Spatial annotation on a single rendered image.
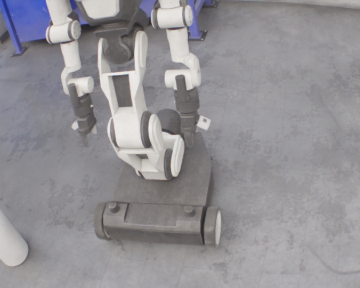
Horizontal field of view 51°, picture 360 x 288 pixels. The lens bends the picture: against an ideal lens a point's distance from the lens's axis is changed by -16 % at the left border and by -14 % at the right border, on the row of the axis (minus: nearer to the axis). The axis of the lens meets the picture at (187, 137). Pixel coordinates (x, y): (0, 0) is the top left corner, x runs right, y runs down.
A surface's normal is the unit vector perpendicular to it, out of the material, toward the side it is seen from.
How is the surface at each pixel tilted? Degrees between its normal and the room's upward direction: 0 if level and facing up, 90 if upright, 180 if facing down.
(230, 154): 0
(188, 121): 79
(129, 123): 66
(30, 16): 90
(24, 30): 90
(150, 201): 0
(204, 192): 0
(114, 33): 90
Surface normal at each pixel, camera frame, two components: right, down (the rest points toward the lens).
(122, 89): -0.18, 0.56
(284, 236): -0.16, -0.72
